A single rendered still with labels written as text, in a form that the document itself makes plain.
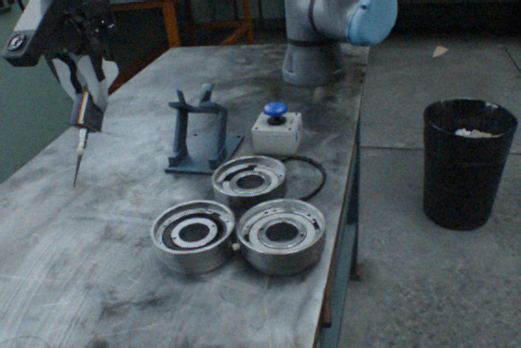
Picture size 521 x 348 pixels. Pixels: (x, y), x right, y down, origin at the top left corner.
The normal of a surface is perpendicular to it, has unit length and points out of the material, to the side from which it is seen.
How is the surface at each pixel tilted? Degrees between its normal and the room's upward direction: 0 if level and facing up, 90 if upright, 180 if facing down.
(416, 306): 0
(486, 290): 0
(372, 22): 97
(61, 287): 0
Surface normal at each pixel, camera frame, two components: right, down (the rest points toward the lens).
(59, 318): -0.11, -0.85
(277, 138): -0.27, 0.52
